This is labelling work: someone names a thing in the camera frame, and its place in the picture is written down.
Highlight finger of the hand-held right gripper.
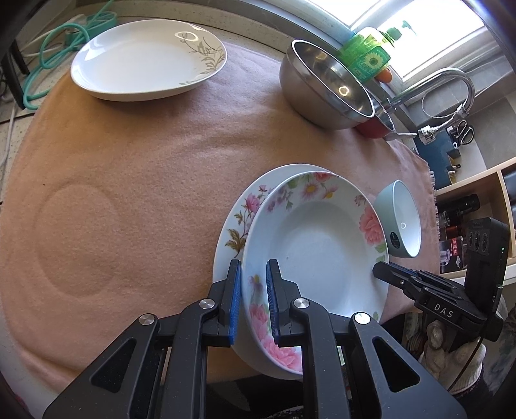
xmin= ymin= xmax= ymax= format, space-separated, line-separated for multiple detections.
xmin=389 ymin=263 xmax=464 ymax=293
xmin=373 ymin=262 xmax=424 ymax=301

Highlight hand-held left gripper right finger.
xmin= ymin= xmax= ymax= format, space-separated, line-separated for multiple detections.
xmin=266 ymin=259 xmax=468 ymax=419

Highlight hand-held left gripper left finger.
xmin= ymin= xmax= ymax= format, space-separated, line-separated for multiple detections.
xmin=42 ymin=260 xmax=243 ymax=419

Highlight pale green bowl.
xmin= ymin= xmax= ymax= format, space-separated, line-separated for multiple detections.
xmin=373 ymin=180 xmax=422 ymax=258

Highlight deep pink floral plate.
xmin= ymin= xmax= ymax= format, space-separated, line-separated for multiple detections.
xmin=241 ymin=171 xmax=390 ymax=381

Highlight red steel bowl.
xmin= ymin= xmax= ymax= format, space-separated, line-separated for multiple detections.
xmin=355 ymin=97 xmax=396 ymax=140

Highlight stainless steel bowl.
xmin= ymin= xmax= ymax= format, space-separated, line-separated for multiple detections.
xmin=279 ymin=39 xmax=383 ymax=130

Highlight white plate with leaf print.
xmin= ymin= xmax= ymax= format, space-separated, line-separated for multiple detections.
xmin=70 ymin=21 xmax=227 ymax=101

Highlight person's right hand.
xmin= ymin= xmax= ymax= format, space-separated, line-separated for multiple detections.
xmin=417 ymin=314 xmax=488 ymax=393

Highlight dark red printed box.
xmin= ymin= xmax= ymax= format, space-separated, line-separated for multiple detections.
xmin=439 ymin=237 xmax=465 ymax=275

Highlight dark bottle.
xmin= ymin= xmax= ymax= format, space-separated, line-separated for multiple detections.
xmin=437 ymin=194 xmax=481 ymax=216

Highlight wooden shelf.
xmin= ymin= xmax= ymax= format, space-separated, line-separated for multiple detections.
xmin=435 ymin=157 xmax=516 ymax=278

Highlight blue knife holder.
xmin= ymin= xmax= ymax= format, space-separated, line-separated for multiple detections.
xmin=415 ymin=129 xmax=464 ymax=184

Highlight flexible faucet sprayer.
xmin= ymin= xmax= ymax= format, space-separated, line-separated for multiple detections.
xmin=417 ymin=102 xmax=470 ymax=144

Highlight black scissors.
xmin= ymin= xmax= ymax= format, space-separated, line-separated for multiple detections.
xmin=453 ymin=120 xmax=475 ymax=146

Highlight peach cloth mat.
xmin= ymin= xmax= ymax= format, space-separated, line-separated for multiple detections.
xmin=0 ymin=30 xmax=438 ymax=404

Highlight chrome faucet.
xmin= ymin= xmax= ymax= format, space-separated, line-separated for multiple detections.
xmin=383 ymin=68 xmax=477 ymax=141

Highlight green dish soap bottle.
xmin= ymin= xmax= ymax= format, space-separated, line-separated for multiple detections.
xmin=338 ymin=20 xmax=404 ymax=81

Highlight window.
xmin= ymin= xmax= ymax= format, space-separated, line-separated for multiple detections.
xmin=347 ymin=0 xmax=496 ymax=81

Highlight black tripod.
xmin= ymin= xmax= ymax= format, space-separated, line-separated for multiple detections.
xmin=0 ymin=40 xmax=31 ymax=111

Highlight teal cable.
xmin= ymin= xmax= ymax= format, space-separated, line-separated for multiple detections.
xmin=22 ymin=10 xmax=117 ymax=111

